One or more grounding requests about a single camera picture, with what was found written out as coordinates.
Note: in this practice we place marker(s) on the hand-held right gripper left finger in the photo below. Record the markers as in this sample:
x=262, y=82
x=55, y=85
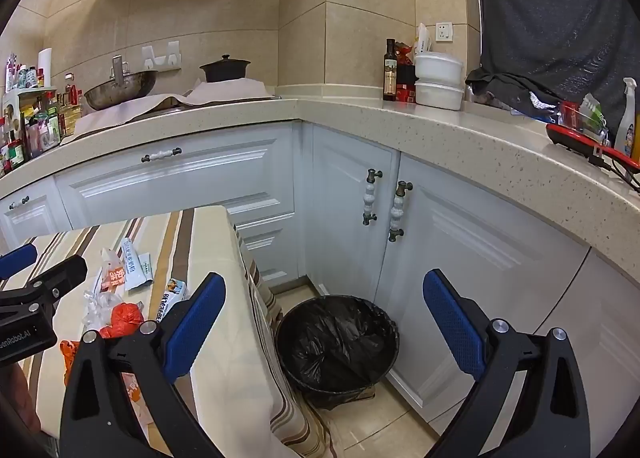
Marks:
x=195, y=323

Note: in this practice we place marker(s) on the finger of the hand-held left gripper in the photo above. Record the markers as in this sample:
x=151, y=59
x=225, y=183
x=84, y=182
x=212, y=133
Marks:
x=65, y=273
x=17, y=260

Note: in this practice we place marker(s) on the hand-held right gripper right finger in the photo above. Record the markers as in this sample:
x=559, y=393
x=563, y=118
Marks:
x=452, y=323

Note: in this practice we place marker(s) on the orange white clear wrapper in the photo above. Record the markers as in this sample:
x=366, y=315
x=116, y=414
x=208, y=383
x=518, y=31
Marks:
x=114, y=278

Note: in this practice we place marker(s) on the long white powder sachet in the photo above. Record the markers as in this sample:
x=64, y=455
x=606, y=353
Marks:
x=130, y=263

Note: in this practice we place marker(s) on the black trash bin with bag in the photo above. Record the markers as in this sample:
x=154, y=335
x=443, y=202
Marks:
x=335, y=338

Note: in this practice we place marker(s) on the blue printed packet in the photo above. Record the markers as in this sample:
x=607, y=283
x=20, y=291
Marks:
x=172, y=295

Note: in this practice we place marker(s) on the narrow white cabinet drawer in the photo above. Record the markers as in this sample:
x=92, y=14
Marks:
x=35, y=223

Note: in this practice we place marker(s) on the crumpled clear plastic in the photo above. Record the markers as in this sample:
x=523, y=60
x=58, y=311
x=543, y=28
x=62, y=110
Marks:
x=97, y=305

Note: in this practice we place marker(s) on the orange snack wrapper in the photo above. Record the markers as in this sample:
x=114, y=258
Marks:
x=68, y=363

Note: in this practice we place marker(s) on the small green white sachet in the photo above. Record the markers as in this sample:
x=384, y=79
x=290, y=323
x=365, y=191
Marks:
x=146, y=270

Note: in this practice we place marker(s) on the red plastic bag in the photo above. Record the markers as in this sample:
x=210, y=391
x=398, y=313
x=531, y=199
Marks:
x=122, y=319

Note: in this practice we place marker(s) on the white cabinet door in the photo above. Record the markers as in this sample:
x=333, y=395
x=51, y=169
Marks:
x=475, y=248
x=340, y=238

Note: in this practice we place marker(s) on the striped tablecloth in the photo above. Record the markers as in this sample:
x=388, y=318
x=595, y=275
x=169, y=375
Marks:
x=215, y=238

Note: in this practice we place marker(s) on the spice rack with bottles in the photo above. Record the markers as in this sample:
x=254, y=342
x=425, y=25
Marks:
x=35, y=127

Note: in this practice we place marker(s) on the wide white cabinet drawer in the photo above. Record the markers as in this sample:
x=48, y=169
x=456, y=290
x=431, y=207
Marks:
x=215, y=182

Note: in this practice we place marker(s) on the beige cloth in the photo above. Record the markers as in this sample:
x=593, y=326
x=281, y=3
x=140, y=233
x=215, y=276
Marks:
x=230, y=91
x=130, y=115

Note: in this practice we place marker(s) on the steel wok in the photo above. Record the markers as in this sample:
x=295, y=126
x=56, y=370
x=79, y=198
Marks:
x=120, y=93

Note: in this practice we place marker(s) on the paper towel roll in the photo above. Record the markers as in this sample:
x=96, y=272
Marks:
x=45, y=67

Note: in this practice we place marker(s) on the red flat tray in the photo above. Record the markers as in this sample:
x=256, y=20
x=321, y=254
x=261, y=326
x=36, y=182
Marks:
x=575, y=140

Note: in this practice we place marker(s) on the red box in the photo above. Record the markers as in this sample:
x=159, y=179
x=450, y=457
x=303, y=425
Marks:
x=407, y=85

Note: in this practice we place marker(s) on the green white packet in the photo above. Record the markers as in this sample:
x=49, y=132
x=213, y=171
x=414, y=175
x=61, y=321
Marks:
x=595, y=115

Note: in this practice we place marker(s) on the black lidded pot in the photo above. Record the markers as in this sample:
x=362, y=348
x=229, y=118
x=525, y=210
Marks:
x=225, y=71

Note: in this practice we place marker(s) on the dark oil bottle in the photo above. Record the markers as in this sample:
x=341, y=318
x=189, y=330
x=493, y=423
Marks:
x=390, y=75

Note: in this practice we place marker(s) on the white spray bottle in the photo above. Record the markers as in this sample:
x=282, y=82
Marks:
x=625, y=127

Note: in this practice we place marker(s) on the white paper bag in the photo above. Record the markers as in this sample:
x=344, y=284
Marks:
x=422, y=40

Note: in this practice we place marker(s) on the dark hanging cloth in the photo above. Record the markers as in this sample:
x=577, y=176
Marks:
x=550, y=12

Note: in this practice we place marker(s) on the white wall rack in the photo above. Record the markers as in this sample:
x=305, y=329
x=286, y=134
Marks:
x=161, y=57

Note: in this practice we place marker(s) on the white wall outlet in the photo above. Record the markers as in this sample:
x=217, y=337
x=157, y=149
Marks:
x=444, y=31

